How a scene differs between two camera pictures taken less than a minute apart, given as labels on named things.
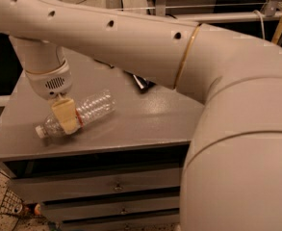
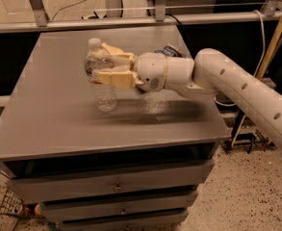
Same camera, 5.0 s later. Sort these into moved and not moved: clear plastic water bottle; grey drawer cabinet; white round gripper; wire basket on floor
Moved: clear plastic water bottle; white round gripper
Not moved: grey drawer cabinet; wire basket on floor
